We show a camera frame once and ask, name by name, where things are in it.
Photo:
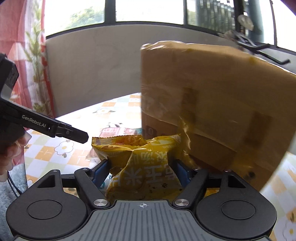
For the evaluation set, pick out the pink floral curtain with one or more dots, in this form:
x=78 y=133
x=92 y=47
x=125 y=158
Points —
x=30 y=58

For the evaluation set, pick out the black metal hook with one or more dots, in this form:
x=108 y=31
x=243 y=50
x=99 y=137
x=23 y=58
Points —
x=254 y=45

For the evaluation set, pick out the taped brown cardboard box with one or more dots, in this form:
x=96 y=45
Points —
x=219 y=104

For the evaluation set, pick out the grey fuzzy cloth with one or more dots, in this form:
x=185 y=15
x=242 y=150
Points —
x=11 y=185

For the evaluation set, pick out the yellow snack bag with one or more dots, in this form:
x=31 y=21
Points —
x=143 y=166

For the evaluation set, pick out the dark window frame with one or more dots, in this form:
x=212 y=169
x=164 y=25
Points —
x=109 y=11

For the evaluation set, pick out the person's left hand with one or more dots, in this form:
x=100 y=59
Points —
x=11 y=155

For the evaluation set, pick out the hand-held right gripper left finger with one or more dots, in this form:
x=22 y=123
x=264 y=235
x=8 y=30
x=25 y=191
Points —
x=101 y=172

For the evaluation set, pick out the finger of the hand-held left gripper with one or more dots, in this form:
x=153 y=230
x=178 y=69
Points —
x=74 y=134

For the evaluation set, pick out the floral checked tablecloth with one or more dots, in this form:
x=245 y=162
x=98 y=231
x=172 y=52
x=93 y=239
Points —
x=46 y=150

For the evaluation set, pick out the pink wafer packet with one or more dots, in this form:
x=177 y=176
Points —
x=115 y=132

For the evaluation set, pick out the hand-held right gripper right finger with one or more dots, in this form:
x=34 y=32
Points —
x=182 y=172

